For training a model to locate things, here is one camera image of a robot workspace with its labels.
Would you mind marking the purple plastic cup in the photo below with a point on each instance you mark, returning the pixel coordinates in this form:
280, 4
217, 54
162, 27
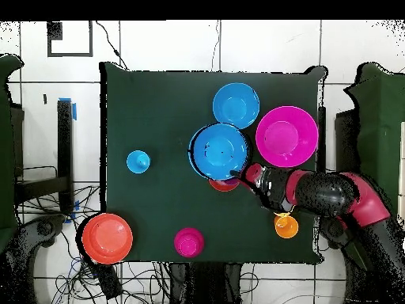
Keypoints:
232, 181

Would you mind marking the small red plastic bowl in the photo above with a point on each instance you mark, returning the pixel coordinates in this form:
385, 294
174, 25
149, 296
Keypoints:
223, 187

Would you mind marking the blue plastic bowl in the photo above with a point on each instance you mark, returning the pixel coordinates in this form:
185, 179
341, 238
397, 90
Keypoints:
218, 150
236, 101

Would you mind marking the orange plastic cup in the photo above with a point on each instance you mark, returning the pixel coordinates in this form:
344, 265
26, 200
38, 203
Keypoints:
286, 227

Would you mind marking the small magenta plastic bowl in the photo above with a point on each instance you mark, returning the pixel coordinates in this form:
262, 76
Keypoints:
189, 243

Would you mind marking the large orange-red plastic bowl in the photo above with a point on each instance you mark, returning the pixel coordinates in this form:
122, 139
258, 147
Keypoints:
107, 239

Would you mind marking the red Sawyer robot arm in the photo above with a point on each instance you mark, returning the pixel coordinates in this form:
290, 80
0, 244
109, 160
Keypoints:
326, 193

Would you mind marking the large pink plastic bowl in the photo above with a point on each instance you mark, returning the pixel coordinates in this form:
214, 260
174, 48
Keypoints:
286, 136

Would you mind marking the dark green table cloth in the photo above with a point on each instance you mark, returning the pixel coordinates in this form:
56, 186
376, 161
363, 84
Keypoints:
158, 120

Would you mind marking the grey stand base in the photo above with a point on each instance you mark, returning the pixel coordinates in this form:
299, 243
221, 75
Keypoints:
44, 228
332, 232

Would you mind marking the blue plastic cup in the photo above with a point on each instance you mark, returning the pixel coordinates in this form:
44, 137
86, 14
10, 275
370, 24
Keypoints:
138, 161

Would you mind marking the green-clothed side table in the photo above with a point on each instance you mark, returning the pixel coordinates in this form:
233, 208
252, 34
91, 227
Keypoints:
379, 133
6, 142

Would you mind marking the black power adapter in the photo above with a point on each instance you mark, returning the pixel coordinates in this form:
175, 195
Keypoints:
109, 281

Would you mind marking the blue tape strip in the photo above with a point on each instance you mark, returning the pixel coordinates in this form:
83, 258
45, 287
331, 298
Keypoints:
74, 112

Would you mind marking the black square floor frame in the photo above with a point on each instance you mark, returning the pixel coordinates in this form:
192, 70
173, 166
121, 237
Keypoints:
54, 31

